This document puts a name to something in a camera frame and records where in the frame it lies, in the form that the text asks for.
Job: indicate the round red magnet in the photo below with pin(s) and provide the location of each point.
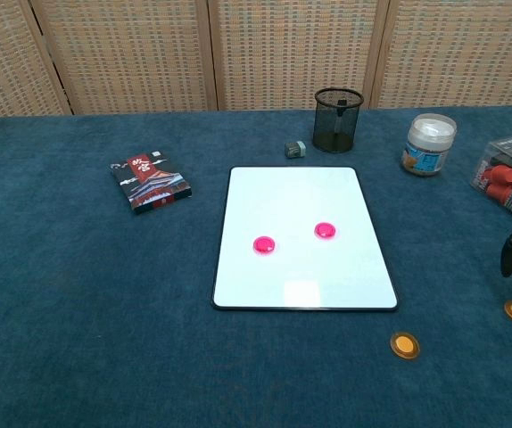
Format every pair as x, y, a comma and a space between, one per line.
325, 230
264, 245

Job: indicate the white magnetic board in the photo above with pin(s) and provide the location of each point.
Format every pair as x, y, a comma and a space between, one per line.
305, 276

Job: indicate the clear box red pieces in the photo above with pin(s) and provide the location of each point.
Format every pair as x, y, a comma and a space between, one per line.
506, 178

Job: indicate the black mesh pen holder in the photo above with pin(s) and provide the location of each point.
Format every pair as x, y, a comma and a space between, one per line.
327, 134

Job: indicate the blue table mat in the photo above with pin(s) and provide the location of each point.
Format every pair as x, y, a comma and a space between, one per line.
60, 290

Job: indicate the clear jar white lid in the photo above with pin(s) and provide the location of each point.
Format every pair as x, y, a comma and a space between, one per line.
430, 142

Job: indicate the dark printed card box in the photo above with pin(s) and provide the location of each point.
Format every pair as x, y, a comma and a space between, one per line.
149, 183

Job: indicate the woven wooden folding screen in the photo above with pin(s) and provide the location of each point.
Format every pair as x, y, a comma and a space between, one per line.
149, 53

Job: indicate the small grey eraser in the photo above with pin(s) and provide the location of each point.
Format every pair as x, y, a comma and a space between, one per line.
295, 149

